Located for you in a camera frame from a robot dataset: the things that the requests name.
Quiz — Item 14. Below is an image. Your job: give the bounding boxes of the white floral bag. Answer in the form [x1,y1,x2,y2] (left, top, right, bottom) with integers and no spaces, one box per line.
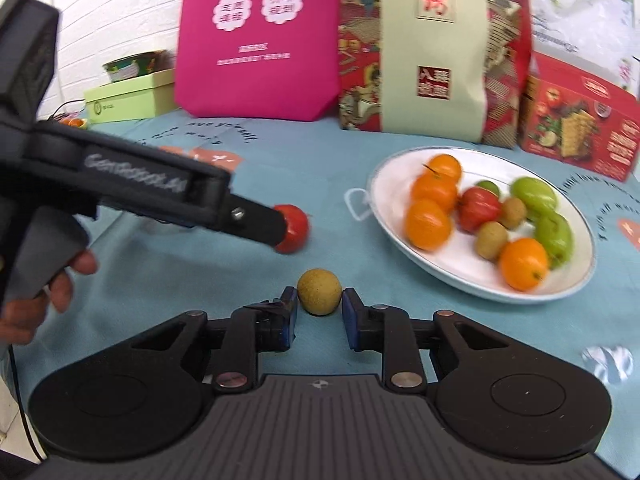
[522,0,640,97]

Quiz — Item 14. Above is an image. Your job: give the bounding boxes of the orange tangerine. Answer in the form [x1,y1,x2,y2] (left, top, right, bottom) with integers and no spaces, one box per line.
[411,174,459,211]
[498,237,550,292]
[425,154,462,184]
[404,199,454,252]

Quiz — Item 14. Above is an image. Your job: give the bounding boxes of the white plate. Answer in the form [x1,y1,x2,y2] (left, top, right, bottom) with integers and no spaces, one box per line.
[345,146,597,304]

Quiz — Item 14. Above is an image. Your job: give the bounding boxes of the green mango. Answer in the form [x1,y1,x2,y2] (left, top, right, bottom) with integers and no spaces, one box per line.
[510,176,558,221]
[533,211,574,269]

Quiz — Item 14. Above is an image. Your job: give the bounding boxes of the brown kiwi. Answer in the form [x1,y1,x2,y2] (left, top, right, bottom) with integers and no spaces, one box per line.
[500,197,528,230]
[475,221,510,261]
[297,268,344,316]

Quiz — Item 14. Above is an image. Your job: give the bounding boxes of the green patterned bowl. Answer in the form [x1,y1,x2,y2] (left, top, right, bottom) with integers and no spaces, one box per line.
[102,50,169,84]

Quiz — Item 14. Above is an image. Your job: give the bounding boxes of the red patterned gift bag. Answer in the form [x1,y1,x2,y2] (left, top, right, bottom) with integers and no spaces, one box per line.
[337,0,534,150]

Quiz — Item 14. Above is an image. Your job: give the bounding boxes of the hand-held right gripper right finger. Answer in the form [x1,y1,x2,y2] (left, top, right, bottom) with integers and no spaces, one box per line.
[341,287,513,392]

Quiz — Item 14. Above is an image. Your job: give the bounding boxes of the light green box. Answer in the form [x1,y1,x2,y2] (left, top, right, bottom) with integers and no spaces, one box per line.
[83,68,177,125]

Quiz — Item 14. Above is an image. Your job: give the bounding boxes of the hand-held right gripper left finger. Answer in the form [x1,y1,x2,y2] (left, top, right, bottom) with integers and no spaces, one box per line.
[127,286,300,394]

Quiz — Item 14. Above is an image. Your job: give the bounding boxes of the red apple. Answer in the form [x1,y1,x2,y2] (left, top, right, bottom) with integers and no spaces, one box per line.
[457,186,502,234]

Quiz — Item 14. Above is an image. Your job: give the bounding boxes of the red cracker box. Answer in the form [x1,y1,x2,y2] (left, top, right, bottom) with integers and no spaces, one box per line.
[518,52,640,183]

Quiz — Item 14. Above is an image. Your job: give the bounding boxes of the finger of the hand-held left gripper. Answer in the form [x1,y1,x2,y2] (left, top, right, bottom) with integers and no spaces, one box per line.
[217,194,287,252]

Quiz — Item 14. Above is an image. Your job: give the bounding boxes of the teal printed tablecloth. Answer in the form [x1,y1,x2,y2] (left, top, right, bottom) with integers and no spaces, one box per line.
[0,110,640,468]

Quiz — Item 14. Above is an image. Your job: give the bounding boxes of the red tomato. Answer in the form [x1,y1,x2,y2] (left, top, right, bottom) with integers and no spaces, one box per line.
[274,204,310,255]

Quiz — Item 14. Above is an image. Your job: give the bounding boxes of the person's left hand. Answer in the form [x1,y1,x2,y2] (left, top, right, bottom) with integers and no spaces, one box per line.
[0,250,98,346]

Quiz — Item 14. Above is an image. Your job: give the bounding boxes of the pink tote bag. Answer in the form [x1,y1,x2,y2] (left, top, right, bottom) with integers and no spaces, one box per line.
[174,0,342,122]

